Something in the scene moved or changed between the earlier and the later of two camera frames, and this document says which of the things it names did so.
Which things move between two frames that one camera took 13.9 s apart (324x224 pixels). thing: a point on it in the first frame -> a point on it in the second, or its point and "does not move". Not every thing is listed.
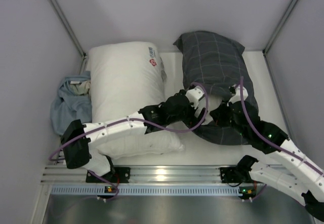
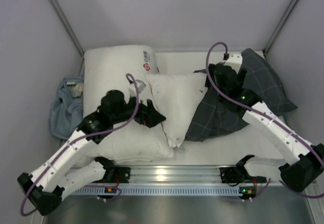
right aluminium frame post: x=285 y=16 does not move
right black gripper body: x=225 y=108 -> x=221 y=73
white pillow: x=213 y=102 -> x=175 y=96
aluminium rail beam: x=64 y=174 does not move
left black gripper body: x=191 y=112 -> x=144 y=113
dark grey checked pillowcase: x=216 y=63 -> x=214 y=116
